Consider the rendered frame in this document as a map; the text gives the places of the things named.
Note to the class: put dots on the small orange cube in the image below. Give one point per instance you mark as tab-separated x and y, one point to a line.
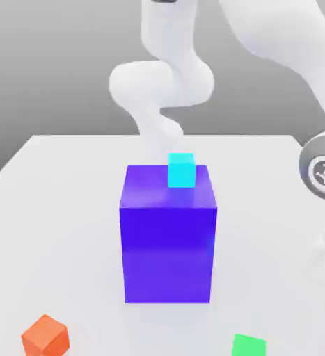
45	338

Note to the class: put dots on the small cyan cube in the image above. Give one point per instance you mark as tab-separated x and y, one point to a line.
181	171

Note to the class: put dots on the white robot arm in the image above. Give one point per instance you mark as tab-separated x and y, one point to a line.
173	83

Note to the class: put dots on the small green cube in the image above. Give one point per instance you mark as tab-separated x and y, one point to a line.
247	346

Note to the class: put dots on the large blue box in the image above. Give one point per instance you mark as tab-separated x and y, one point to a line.
167	250

